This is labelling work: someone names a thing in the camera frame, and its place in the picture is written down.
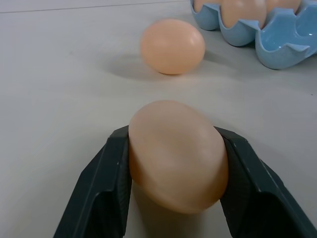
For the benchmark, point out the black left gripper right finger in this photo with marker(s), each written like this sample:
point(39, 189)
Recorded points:
point(262, 193)

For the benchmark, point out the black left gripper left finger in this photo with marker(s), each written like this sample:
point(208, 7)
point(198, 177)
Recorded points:
point(99, 188)

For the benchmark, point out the beige egg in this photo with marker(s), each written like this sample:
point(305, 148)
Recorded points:
point(178, 158)
point(172, 46)
point(202, 4)
point(244, 11)
point(283, 4)

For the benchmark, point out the blue ceramic egg tray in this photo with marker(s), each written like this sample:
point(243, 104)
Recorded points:
point(280, 42)

